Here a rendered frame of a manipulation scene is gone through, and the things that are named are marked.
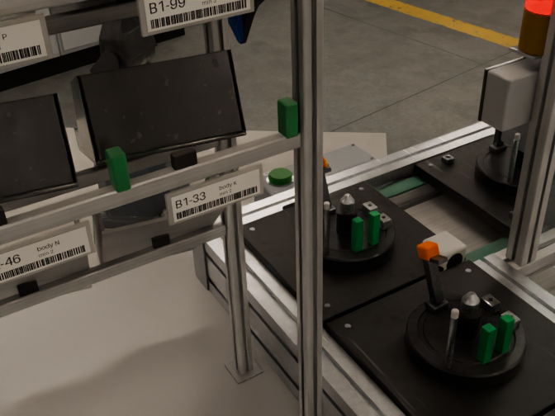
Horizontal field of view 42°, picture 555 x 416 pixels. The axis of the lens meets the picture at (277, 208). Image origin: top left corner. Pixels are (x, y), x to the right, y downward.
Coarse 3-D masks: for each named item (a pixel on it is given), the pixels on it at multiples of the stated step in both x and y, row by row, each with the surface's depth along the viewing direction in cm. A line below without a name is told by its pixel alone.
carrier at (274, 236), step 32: (352, 192) 116; (256, 224) 110; (288, 224) 110; (352, 224) 98; (384, 224) 103; (416, 224) 109; (256, 256) 105; (288, 256) 103; (352, 256) 99; (384, 256) 101; (416, 256) 102; (448, 256) 100; (288, 288) 99; (352, 288) 97; (384, 288) 97
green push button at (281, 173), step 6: (276, 168) 123; (282, 168) 122; (270, 174) 121; (276, 174) 121; (282, 174) 121; (288, 174) 121; (270, 180) 121; (276, 180) 120; (282, 180) 120; (288, 180) 120
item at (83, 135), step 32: (160, 64) 60; (192, 64) 61; (224, 64) 62; (96, 96) 59; (128, 96) 60; (160, 96) 61; (192, 96) 61; (224, 96) 62; (96, 128) 59; (128, 128) 60; (160, 128) 61; (192, 128) 62; (224, 128) 63; (96, 160) 60
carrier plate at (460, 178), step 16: (480, 144) 127; (432, 160) 123; (464, 160) 123; (432, 176) 120; (448, 176) 119; (464, 176) 119; (448, 192) 117; (464, 192) 115; (480, 192) 115; (496, 192) 115; (480, 208) 112; (496, 208) 111; (512, 208) 111; (496, 224) 109
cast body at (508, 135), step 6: (522, 126) 112; (528, 126) 111; (504, 132) 116; (510, 132) 115; (516, 132) 114; (522, 132) 113; (504, 138) 116; (510, 138) 115; (522, 138) 113; (510, 144) 116; (522, 144) 113; (522, 150) 114
